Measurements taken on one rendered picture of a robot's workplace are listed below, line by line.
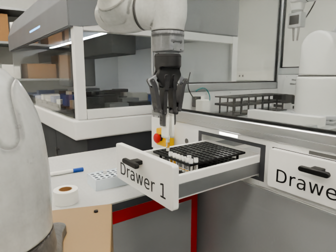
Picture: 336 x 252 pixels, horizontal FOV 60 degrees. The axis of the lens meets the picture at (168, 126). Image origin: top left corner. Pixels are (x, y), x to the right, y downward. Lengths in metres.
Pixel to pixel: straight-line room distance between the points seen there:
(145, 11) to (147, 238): 0.70
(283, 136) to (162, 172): 0.36
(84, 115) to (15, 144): 1.20
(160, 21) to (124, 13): 0.11
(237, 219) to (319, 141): 0.40
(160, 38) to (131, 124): 0.94
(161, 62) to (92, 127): 0.86
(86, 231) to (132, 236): 0.48
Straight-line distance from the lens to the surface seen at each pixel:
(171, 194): 0.69
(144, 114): 1.72
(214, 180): 0.79
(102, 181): 0.99
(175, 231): 1.10
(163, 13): 0.80
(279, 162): 0.86
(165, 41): 0.79
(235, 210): 1.04
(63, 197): 0.90
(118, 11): 0.86
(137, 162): 0.76
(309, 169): 0.78
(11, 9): 4.44
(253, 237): 1.02
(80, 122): 1.55
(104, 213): 0.58
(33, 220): 0.39
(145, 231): 1.02
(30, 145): 0.38
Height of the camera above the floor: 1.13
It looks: 10 degrees down
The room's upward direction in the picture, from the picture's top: straight up
